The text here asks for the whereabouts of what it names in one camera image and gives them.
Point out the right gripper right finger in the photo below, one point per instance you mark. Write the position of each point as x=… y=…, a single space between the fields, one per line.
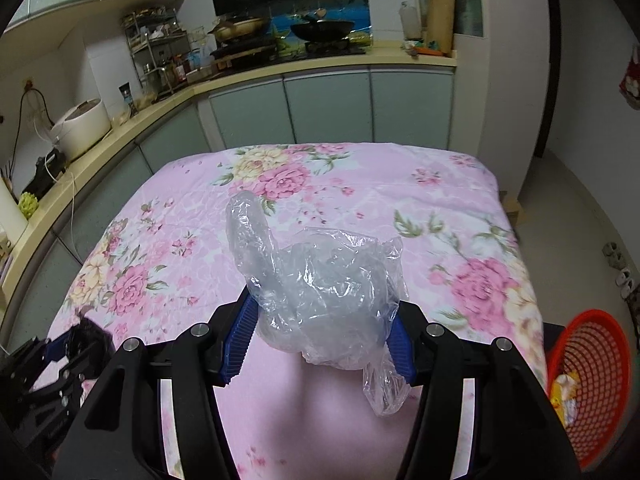
x=515 y=434

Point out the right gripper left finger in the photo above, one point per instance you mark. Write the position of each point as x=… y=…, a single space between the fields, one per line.
x=117 y=434

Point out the yellow wrapper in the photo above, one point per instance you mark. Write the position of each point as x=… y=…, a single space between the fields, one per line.
x=563 y=397

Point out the clear plastic bag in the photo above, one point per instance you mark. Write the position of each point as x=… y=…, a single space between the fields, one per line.
x=330 y=296

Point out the red plastic mesh basket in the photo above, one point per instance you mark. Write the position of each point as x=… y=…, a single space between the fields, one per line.
x=595 y=347

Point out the white slippers pair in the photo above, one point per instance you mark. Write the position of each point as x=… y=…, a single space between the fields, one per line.
x=624 y=280

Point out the wooden stool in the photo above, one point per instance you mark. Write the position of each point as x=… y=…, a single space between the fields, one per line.
x=513 y=208

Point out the white rice cooker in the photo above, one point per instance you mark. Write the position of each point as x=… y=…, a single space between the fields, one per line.
x=80 y=128

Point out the red hanging ornament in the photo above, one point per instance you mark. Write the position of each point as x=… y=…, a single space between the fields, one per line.
x=630 y=84

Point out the metal spice rack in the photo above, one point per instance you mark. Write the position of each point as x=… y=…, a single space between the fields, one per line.
x=159 y=47

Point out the golden cooking pot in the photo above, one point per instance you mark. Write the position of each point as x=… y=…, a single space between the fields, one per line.
x=228 y=32

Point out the white plastic jug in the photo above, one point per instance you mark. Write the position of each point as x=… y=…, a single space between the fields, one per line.
x=410 y=21

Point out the wooden cutting board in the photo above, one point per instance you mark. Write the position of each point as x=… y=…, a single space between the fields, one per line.
x=440 y=24

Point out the black wok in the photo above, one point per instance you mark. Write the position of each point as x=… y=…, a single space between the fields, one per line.
x=320 y=31

